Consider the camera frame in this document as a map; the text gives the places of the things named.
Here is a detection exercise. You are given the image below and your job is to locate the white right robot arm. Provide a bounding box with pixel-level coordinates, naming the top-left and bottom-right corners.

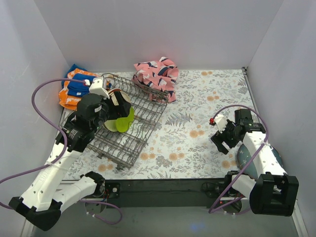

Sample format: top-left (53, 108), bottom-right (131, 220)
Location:
top-left (208, 106), bottom-right (299, 216)

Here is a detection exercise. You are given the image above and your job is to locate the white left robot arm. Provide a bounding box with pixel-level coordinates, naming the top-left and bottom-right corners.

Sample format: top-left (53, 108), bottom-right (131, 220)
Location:
top-left (9, 90), bottom-right (133, 231)

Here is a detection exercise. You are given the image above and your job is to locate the grey wire dish rack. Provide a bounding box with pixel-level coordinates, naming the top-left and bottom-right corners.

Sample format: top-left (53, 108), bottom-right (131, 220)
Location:
top-left (60, 73), bottom-right (170, 171)

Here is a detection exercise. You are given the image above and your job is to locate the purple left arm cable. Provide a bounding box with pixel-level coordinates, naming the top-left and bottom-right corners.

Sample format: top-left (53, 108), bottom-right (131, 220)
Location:
top-left (0, 78), bottom-right (123, 225)

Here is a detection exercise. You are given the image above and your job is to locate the cream and green plate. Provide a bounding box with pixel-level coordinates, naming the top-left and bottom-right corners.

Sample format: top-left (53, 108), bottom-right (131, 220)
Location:
top-left (103, 89), bottom-right (118, 132)

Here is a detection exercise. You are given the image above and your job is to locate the pink patterned cloth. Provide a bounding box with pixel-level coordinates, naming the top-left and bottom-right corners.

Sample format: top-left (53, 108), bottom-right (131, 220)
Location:
top-left (132, 57), bottom-right (179, 102)

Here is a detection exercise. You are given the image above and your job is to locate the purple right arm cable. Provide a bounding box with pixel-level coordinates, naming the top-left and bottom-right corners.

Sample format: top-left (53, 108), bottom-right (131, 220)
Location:
top-left (208, 105), bottom-right (269, 215)

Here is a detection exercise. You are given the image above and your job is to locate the orange and blue cloth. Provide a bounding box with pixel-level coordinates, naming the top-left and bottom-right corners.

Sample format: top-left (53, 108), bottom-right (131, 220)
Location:
top-left (58, 64), bottom-right (99, 111)

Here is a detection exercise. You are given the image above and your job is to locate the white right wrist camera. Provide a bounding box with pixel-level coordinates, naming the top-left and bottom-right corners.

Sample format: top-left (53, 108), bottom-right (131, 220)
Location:
top-left (209, 114), bottom-right (228, 133)

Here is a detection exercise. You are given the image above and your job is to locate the floral tablecloth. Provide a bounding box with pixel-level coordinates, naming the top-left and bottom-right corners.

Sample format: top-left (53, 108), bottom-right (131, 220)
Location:
top-left (64, 70), bottom-right (253, 181)

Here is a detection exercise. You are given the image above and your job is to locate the lime green plate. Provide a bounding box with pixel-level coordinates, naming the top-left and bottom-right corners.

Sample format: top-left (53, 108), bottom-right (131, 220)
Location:
top-left (116, 107), bottom-right (134, 133)

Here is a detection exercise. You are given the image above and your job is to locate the aluminium rail frame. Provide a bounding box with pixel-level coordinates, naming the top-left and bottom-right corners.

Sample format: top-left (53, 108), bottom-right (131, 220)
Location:
top-left (21, 180), bottom-right (309, 237)

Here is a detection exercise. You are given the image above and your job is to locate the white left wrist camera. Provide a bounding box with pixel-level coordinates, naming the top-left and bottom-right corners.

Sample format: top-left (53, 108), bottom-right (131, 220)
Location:
top-left (84, 77), bottom-right (110, 99)

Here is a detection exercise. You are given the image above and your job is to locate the black base bar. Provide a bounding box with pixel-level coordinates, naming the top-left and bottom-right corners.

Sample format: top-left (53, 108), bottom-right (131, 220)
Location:
top-left (71, 178), bottom-right (254, 209)

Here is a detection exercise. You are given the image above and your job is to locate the grey blue plate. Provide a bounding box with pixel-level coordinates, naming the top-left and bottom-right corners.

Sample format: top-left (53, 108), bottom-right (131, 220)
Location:
top-left (237, 145), bottom-right (283, 180)

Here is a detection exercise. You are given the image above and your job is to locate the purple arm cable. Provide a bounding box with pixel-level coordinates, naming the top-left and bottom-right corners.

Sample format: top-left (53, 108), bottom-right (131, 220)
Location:
top-left (0, 78), bottom-right (123, 225)
top-left (208, 105), bottom-right (269, 215)

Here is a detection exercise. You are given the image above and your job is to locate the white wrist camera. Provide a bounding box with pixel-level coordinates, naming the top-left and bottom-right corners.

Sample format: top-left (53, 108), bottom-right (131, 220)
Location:
top-left (84, 77), bottom-right (110, 99)
top-left (209, 114), bottom-right (228, 133)

